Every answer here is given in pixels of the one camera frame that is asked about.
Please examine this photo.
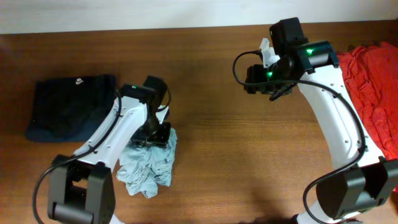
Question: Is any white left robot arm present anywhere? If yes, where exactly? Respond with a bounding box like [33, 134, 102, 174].
[47, 80, 170, 224]

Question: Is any red cloth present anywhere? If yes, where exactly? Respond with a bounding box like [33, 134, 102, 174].
[337, 42, 398, 192]

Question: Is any light blue t-shirt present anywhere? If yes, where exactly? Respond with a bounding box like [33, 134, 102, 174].
[116, 129, 177, 198]

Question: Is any folded navy garment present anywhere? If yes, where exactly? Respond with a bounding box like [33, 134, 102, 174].
[25, 74, 116, 142]

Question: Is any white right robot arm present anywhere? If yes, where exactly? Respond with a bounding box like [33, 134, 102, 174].
[243, 39, 397, 223]

